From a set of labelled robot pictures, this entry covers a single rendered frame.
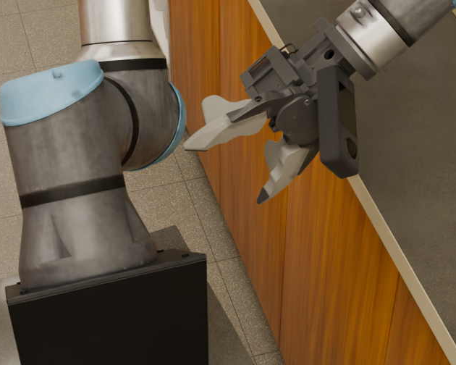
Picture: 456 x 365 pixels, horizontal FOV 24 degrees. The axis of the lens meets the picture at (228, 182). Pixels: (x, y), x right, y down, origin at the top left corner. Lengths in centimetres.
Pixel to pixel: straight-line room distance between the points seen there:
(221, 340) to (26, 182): 32
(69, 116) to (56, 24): 233
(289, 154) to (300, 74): 9
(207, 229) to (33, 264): 161
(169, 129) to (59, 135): 20
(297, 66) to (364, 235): 52
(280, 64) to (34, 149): 27
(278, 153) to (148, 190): 166
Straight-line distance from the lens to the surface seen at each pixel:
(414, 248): 140
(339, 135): 107
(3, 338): 131
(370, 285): 163
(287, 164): 117
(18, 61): 330
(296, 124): 112
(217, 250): 265
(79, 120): 112
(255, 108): 109
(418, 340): 150
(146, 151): 124
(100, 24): 125
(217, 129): 109
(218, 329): 129
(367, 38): 110
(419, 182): 149
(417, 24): 111
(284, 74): 112
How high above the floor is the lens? 195
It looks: 43 degrees down
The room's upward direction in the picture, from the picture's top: straight up
